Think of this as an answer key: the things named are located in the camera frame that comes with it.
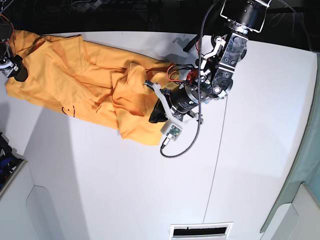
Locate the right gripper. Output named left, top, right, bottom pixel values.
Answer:
left=0, top=56, right=28, bottom=82

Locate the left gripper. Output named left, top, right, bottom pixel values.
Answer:
left=148, top=81, right=204, bottom=124

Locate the yellow t-shirt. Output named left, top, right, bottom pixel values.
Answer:
left=5, top=30, right=174, bottom=146

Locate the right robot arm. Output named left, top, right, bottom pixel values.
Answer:
left=0, top=14, right=28, bottom=82

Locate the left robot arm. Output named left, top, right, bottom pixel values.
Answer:
left=148, top=0, right=270, bottom=124

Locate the black blue clutter pile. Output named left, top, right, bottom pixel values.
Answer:
left=0, top=132, right=23, bottom=190

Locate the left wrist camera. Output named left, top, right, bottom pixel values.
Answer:
left=160, top=119, right=183, bottom=145

